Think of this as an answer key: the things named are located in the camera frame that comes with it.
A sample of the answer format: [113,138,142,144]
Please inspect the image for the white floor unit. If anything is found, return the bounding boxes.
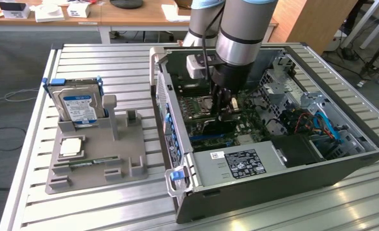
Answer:
[322,29,348,52]

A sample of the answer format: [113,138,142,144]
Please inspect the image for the metal disk bay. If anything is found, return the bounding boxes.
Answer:
[300,92,376,160]

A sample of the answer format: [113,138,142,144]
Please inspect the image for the hard disk with blue caddy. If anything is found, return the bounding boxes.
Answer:
[40,76,109,128]

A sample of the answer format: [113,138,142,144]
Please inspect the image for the blue expansion slot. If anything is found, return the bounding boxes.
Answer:
[188,133,225,143]

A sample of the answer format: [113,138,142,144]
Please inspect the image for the white box with black tablet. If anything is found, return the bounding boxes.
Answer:
[0,1,31,19]

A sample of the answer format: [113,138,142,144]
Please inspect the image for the black floor cable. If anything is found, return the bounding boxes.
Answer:
[0,127,27,151]

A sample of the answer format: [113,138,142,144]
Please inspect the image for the white floor cable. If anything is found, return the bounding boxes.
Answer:
[0,87,41,102]

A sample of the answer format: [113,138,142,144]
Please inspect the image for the blue case latch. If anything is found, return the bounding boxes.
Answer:
[169,167,182,181]

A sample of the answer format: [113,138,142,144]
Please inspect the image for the white printed carton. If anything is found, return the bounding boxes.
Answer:
[67,2,92,18]

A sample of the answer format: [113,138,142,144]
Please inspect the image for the orange wire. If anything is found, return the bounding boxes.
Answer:
[296,112,333,140]

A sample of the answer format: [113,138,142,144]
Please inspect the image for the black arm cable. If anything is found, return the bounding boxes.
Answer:
[201,6,224,81]

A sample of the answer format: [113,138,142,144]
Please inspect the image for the CPU socket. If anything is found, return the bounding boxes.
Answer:
[196,95,216,119]

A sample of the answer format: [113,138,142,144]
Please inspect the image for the open black PC case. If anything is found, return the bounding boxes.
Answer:
[148,42,379,224]

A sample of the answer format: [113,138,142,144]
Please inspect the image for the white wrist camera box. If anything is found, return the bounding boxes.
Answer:
[185,54,214,80]

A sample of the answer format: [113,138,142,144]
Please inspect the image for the white square box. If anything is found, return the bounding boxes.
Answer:
[35,3,65,23]

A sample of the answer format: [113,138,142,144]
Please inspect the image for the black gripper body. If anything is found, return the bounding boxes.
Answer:
[209,62,254,92]

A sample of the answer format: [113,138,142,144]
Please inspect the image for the grey power supply unit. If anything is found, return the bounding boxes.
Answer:
[188,141,288,189]

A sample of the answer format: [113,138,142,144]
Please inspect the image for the grey parts rack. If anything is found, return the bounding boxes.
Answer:
[44,94,150,195]

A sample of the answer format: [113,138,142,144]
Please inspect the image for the green motherboard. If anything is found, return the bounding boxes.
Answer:
[174,81,269,153]

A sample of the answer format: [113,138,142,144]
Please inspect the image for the blue wire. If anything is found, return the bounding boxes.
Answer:
[313,111,344,145]

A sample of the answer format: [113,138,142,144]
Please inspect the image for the silver CPU chip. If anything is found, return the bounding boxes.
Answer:
[59,138,83,156]

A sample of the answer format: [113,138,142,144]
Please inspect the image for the wooden cabinet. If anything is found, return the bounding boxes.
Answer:
[268,0,358,55]

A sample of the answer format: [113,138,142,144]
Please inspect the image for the white table frame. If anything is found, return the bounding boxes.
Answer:
[338,0,379,50]

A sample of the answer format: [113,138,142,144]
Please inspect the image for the black round object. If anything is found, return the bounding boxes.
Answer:
[109,0,144,10]

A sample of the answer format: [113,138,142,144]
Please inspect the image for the wooden desk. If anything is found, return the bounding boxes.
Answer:
[0,0,278,44]

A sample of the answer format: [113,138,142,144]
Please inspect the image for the black wheeled stand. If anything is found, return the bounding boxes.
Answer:
[354,31,379,85]

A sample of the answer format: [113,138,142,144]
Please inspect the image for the green RAM stick on rack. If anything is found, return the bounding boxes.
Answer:
[67,157,118,167]

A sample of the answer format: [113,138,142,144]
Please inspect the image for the metal drive cage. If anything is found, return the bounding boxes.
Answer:
[258,68,309,126]

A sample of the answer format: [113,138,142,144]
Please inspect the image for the graphics card with metal bracket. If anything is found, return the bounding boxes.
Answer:
[193,116,240,141]

